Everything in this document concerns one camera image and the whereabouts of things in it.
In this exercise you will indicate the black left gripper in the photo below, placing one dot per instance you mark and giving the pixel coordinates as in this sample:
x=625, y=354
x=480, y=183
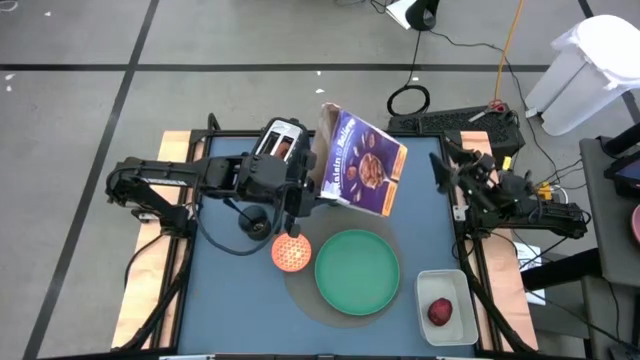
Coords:
x=270, y=175

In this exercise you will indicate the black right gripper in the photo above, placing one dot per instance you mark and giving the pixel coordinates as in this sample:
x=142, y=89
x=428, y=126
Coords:
x=472, y=172

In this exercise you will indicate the purple cereal box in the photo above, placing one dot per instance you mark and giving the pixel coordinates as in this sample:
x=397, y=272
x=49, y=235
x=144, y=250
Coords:
x=365, y=160

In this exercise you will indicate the black spoon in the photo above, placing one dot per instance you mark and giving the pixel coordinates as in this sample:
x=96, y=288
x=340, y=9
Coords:
x=235, y=207

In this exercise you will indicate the white plastic container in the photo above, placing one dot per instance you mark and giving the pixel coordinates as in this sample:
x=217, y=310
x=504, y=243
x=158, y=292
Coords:
x=445, y=285

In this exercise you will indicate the red apple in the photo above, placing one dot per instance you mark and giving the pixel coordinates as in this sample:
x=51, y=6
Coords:
x=440, y=312

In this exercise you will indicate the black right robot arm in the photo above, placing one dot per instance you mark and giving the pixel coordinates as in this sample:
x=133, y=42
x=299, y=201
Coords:
x=550, y=220

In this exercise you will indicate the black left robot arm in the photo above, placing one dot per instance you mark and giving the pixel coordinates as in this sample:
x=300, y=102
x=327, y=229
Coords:
x=150, y=175

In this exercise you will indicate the black perforated case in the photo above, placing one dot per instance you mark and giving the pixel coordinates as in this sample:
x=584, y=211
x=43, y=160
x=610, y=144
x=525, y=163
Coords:
x=450, y=125

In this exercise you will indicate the black silver toaster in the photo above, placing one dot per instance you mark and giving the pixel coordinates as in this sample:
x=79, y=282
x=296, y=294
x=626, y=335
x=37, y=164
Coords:
x=280, y=135

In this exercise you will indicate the yellow tag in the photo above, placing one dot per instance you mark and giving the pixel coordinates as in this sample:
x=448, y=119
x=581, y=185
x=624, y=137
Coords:
x=506, y=163

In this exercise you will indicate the orange bowl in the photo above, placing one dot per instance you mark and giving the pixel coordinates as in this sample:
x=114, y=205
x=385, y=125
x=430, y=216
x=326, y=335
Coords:
x=291, y=252

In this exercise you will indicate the grey round placemat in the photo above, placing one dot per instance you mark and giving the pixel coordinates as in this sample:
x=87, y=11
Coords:
x=305, y=295

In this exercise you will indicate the printed white paper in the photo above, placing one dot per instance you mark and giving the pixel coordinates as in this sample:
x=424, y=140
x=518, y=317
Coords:
x=527, y=252

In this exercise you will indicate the green plate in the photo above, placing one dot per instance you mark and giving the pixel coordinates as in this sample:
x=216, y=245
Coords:
x=357, y=295

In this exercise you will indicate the white trash bin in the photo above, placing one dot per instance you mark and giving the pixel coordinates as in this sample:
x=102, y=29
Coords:
x=565, y=100

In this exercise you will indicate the wooden side board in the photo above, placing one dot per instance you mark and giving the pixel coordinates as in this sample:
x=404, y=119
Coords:
x=520, y=300
x=140, y=300

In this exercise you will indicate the black beam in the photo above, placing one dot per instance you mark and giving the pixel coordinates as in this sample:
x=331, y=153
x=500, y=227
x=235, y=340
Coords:
x=565, y=267

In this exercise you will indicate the black rounded stand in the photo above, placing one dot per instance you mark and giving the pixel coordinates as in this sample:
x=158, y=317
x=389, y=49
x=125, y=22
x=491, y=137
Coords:
x=422, y=15

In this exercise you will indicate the white paper sheet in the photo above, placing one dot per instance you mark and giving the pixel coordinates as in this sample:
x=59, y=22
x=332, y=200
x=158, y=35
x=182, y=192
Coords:
x=400, y=10

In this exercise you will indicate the black bar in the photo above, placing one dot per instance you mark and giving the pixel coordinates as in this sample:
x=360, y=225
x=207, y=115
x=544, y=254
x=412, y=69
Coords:
x=622, y=142

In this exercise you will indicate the grey desk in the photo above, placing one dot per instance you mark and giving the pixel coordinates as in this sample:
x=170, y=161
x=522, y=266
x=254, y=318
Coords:
x=615, y=240

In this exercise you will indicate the black tablet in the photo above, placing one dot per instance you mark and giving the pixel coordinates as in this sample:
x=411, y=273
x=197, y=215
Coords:
x=630, y=172

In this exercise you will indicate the red round object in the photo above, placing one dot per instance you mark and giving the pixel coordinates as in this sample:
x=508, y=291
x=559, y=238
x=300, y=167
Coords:
x=636, y=225

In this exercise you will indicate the white metal bracket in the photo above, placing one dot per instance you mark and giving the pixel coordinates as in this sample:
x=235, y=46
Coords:
x=459, y=213

